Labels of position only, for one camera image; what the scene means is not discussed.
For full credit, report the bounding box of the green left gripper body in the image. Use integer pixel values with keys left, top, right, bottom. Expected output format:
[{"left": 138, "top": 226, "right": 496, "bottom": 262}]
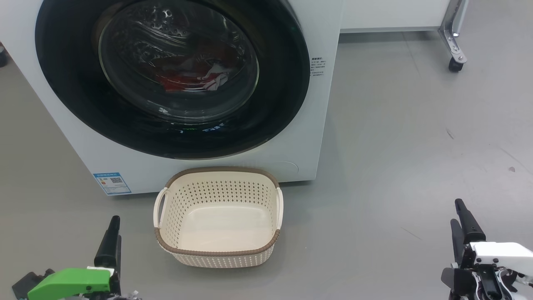
[{"left": 27, "top": 267, "right": 142, "bottom": 300}]

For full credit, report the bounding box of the metal leg with caster wheel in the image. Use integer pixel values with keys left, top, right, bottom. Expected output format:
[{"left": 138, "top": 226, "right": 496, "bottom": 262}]
[{"left": 438, "top": 0, "right": 468, "bottom": 73}]

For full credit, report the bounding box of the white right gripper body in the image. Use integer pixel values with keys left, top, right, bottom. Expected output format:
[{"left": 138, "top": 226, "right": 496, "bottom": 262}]
[{"left": 450, "top": 242, "right": 533, "bottom": 300}]

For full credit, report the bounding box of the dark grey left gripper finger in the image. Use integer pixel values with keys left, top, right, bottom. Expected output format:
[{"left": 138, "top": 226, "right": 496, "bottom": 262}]
[
  {"left": 94, "top": 215, "right": 122, "bottom": 268},
  {"left": 114, "top": 235, "right": 122, "bottom": 294}
]

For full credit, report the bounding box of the black round glass washer door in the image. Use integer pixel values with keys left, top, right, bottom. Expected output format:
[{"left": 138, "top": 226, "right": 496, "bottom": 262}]
[{"left": 35, "top": 0, "right": 311, "bottom": 160}]

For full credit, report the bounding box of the plain red garment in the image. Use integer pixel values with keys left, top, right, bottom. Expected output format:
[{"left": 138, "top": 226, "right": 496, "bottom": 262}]
[{"left": 155, "top": 69, "right": 204, "bottom": 93}]

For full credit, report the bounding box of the white furniture panel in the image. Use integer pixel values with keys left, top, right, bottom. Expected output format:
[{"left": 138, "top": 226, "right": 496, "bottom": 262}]
[{"left": 341, "top": 0, "right": 455, "bottom": 33}]

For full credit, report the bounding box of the blue energy label sticker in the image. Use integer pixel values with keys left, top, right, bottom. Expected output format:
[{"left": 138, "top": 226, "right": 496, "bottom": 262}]
[{"left": 93, "top": 172, "right": 132, "bottom": 195}]

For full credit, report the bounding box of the cream perforated basket brown rim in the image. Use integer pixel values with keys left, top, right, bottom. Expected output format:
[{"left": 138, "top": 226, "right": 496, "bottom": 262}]
[{"left": 153, "top": 167, "right": 284, "bottom": 268}]

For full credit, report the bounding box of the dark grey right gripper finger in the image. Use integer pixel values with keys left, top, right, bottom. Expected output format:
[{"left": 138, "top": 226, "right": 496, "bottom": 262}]
[
  {"left": 451, "top": 219, "right": 465, "bottom": 266},
  {"left": 455, "top": 199, "right": 486, "bottom": 245}
]

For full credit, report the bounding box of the white front-load washing machine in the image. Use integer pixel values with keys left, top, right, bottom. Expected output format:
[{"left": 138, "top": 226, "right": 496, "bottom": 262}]
[{"left": 0, "top": 0, "right": 344, "bottom": 196}]

